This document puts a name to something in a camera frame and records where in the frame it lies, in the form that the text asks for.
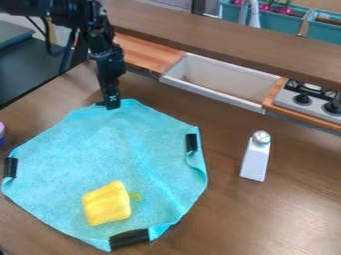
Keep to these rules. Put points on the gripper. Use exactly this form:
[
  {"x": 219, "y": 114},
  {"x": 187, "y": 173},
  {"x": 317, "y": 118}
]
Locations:
[{"x": 110, "y": 64}]

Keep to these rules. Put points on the blue cloth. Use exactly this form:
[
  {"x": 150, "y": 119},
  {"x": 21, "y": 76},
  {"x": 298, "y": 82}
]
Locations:
[{"x": 111, "y": 149}]

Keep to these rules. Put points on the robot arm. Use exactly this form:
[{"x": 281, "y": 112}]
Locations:
[{"x": 73, "y": 11}]

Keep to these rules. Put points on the yellow toy pepper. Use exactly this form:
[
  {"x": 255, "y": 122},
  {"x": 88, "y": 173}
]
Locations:
[{"x": 106, "y": 204}]

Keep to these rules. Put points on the toy sink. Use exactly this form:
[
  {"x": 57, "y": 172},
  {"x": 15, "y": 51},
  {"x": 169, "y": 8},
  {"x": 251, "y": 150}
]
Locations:
[{"x": 222, "y": 78}]

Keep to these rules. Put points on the purple toy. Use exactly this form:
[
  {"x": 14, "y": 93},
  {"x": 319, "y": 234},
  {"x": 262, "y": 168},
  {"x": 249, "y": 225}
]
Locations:
[{"x": 2, "y": 132}]

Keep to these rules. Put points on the white salt shaker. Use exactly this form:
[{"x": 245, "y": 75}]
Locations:
[{"x": 256, "y": 159}]

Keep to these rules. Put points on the pink toy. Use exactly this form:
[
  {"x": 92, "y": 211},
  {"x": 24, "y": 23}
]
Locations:
[
  {"x": 266, "y": 7},
  {"x": 287, "y": 10}
]

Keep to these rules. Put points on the teal bin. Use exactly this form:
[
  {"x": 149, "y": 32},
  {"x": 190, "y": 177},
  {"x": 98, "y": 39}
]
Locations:
[
  {"x": 326, "y": 30},
  {"x": 275, "y": 21}
]

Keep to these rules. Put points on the toy stove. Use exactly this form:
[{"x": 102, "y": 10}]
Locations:
[{"x": 311, "y": 101}]

